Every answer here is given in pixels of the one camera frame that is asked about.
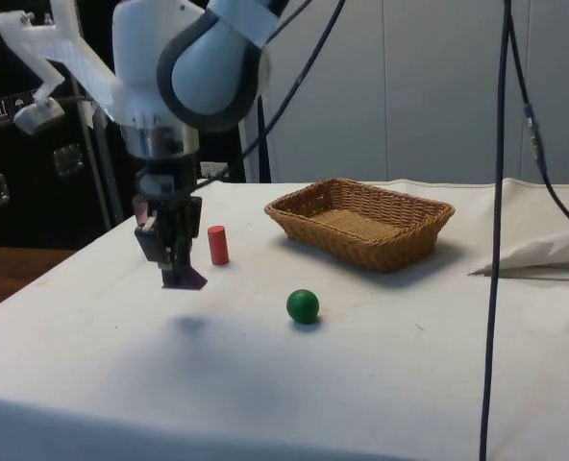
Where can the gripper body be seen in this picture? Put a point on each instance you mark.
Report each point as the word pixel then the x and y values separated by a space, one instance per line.
pixel 169 175

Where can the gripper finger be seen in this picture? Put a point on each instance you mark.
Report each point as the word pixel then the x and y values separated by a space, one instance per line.
pixel 149 240
pixel 186 221

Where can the purple triangular block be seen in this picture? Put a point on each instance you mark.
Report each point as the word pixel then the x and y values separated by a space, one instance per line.
pixel 195 281

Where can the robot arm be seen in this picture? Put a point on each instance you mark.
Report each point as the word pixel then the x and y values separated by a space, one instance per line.
pixel 203 72

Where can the red cylinder block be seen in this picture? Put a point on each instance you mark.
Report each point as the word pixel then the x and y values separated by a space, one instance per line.
pixel 217 245

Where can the brown wicker basket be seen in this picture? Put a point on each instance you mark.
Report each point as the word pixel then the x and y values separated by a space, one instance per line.
pixel 361 225

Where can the green ball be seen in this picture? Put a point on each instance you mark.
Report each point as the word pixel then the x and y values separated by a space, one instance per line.
pixel 303 307

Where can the pale lockers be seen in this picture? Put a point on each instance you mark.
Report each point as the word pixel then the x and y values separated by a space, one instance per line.
pixel 409 86

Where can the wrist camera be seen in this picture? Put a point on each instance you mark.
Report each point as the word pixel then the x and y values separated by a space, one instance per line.
pixel 37 115

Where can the white plastic camera bracket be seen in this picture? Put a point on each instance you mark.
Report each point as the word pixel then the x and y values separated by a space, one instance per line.
pixel 78 57

